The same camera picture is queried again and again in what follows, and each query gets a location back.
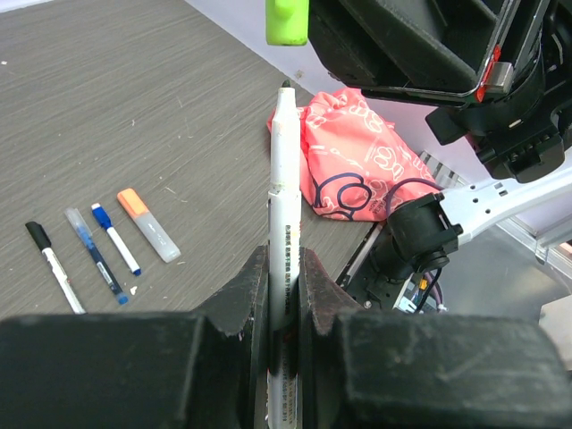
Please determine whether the white pen black tip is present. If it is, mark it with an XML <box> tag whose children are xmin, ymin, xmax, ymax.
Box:
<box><xmin>106</xmin><ymin>226</ymin><xmax>141</xmax><ymax>276</ymax></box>

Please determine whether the red patterned cloth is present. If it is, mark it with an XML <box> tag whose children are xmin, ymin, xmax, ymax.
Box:
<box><xmin>266</xmin><ymin>87</ymin><xmax>443</xmax><ymax>223</ymax></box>

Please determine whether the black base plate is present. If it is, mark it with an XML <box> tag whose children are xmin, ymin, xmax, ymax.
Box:
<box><xmin>336</xmin><ymin>223</ymin><xmax>422</xmax><ymax>313</ymax></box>

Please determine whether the orange highlighter cap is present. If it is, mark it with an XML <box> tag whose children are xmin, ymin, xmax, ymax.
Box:
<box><xmin>117</xmin><ymin>188</ymin><xmax>148</xmax><ymax>219</ymax></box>

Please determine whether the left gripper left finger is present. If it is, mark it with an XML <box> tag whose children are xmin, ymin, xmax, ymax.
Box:
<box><xmin>1</xmin><ymin>246</ymin><xmax>269</xmax><ymax>428</ymax></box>

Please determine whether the blue silver pen cap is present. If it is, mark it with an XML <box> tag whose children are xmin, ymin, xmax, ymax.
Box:
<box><xmin>91</xmin><ymin>203</ymin><xmax>114</xmax><ymax>230</ymax></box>

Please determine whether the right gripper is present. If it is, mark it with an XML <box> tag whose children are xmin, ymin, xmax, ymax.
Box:
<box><xmin>309</xmin><ymin>0</ymin><xmax>571</xmax><ymax>183</ymax></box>

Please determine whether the white pen green tip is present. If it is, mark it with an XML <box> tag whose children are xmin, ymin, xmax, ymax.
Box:
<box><xmin>268</xmin><ymin>80</ymin><xmax>301</xmax><ymax>428</ymax></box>

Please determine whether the clear pen cap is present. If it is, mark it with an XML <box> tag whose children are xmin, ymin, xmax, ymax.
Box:
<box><xmin>64</xmin><ymin>207</ymin><xmax>92</xmax><ymax>241</ymax></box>

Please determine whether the translucent highlighter body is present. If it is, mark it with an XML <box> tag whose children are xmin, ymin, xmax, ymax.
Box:
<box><xmin>133</xmin><ymin>213</ymin><xmax>181</xmax><ymax>263</ymax></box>

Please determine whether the blue pen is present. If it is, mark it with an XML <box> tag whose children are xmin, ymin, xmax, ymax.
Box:
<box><xmin>76</xmin><ymin>226</ymin><xmax>129</xmax><ymax>305</ymax></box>

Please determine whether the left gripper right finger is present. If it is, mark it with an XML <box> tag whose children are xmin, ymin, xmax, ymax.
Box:
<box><xmin>299</xmin><ymin>249</ymin><xmax>571</xmax><ymax>428</ymax></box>

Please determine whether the light green pen cap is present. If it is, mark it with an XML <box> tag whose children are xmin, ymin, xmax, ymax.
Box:
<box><xmin>265</xmin><ymin>0</ymin><xmax>309</xmax><ymax>46</ymax></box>

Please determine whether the black white marker pen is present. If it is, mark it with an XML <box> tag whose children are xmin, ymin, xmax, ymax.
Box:
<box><xmin>25</xmin><ymin>221</ymin><xmax>87</xmax><ymax>315</ymax></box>

